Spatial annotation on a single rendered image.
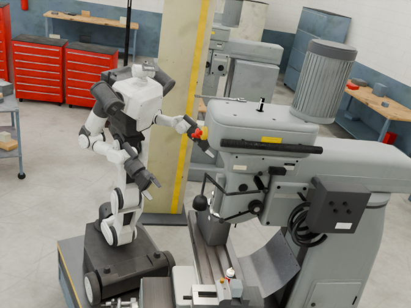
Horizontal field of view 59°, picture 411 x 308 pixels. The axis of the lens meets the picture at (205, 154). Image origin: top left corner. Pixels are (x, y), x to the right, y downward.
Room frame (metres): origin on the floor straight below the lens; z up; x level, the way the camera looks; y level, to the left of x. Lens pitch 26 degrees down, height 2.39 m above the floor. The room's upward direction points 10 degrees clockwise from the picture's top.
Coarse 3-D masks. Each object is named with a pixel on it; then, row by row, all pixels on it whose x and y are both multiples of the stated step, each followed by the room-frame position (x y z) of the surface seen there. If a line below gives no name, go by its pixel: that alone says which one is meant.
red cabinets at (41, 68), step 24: (0, 24) 5.37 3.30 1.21; (0, 48) 5.36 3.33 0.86; (24, 48) 5.46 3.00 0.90; (48, 48) 5.53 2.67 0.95; (72, 48) 5.57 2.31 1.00; (96, 48) 5.84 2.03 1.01; (0, 72) 5.35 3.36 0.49; (24, 72) 5.46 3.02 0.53; (48, 72) 5.52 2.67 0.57; (72, 72) 5.57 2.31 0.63; (96, 72) 5.61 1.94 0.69; (24, 96) 5.45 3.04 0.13; (48, 96) 5.53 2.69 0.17; (72, 96) 5.56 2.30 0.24
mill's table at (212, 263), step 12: (192, 216) 1.96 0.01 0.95; (192, 228) 1.84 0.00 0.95; (192, 240) 1.79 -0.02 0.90; (204, 240) 1.75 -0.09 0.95; (228, 240) 1.79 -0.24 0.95; (204, 252) 1.64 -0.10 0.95; (216, 252) 1.69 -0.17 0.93; (228, 252) 1.68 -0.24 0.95; (204, 264) 1.55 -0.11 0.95; (216, 264) 1.56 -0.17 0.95; (228, 264) 1.58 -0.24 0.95; (204, 276) 1.46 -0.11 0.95; (216, 276) 1.47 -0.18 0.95; (240, 276) 1.51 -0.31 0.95
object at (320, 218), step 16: (320, 192) 1.26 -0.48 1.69; (336, 192) 1.24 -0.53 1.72; (352, 192) 1.26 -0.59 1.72; (368, 192) 1.27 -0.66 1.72; (320, 208) 1.23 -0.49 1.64; (336, 208) 1.24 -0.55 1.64; (352, 208) 1.26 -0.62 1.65; (320, 224) 1.23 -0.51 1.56; (336, 224) 1.25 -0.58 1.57; (352, 224) 1.27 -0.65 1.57
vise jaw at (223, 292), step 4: (224, 280) 1.34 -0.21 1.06; (216, 284) 1.33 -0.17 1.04; (220, 284) 1.32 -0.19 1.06; (224, 284) 1.32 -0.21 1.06; (228, 284) 1.32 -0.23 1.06; (216, 288) 1.31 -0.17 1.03; (220, 288) 1.29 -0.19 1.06; (224, 288) 1.30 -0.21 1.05; (228, 288) 1.30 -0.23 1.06; (220, 292) 1.27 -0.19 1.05; (224, 292) 1.27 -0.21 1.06; (228, 292) 1.27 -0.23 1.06; (220, 296) 1.25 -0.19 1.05; (224, 296) 1.24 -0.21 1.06; (228, 296) 1.25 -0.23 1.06; (220, 300) 1.23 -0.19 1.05; (224, 300) 1.23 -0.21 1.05; (228, 300) 1.23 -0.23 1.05; (220, 304) 1.23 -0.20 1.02; (224, 304) 1.23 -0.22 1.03; (228, 304) 1.23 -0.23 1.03
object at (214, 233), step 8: (208, 200) 1.88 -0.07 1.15; (208, 208) 1.81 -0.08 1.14; (200, 216) 1.87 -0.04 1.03; (208, 216) 1.77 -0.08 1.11; (216, 216) 1.74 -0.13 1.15; (200, 224) 1.85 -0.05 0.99; (208, 224) 1.75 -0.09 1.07; (216, 224) 1.71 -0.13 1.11; (224, 224) 1.73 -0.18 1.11; (208, 232) 1.73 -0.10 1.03; (216, 232) 1.71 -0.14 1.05; (224, 232) 1.74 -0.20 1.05; (208, 240) 1.71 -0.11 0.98; (216, 240) 1.72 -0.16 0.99; (224, 240) 1.74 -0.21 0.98
